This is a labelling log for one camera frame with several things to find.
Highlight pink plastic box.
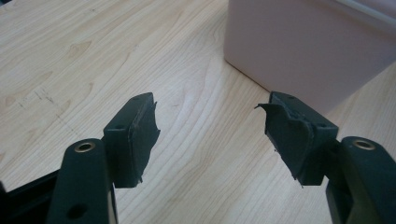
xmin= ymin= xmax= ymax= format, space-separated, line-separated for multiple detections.
xmin=223 ymin=0 xmax=396 ymax=115

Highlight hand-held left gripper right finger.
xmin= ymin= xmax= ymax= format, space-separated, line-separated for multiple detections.
xmin=254 ymin=91 xmax=396 ymax=224

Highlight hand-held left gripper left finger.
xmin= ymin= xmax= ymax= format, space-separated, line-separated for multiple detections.
xmin=45 ymin=91 xmax=162 ymax=224

